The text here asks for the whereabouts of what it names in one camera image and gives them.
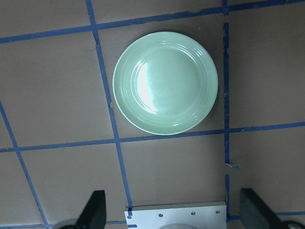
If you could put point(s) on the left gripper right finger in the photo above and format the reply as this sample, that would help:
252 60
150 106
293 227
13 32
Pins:
255 214

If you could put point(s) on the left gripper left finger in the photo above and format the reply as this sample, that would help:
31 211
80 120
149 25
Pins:
93 215

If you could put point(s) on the green plate near left arm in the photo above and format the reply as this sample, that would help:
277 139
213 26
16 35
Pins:
165 83

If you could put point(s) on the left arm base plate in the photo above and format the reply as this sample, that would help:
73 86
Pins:
205 215

